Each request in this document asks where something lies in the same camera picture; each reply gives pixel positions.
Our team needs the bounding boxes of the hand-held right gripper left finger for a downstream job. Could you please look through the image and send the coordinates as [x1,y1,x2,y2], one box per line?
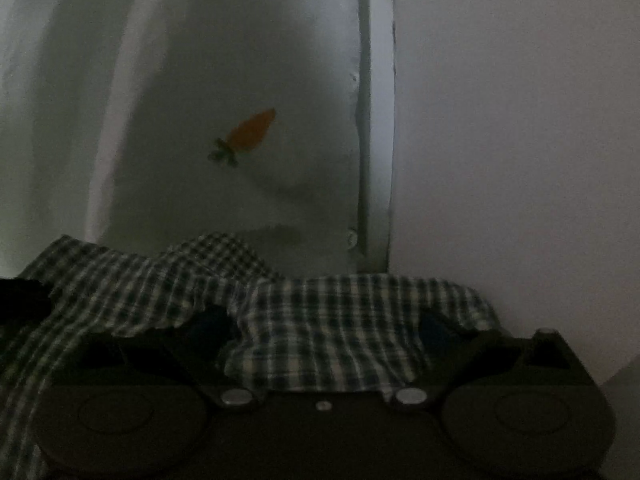
[74,305,266,408]

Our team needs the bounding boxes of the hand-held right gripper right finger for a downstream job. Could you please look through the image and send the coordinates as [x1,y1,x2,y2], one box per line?
[391,310,589,406]

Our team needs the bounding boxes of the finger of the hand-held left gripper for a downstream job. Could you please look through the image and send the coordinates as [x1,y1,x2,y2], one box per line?
[0,276,54,327]

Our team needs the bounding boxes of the blue plaid shirt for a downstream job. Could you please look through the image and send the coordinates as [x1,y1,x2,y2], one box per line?
[0,231,504,480]

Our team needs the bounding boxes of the carrot print bed sheet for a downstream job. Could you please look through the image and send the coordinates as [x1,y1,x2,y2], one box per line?
[0,0,399,282]

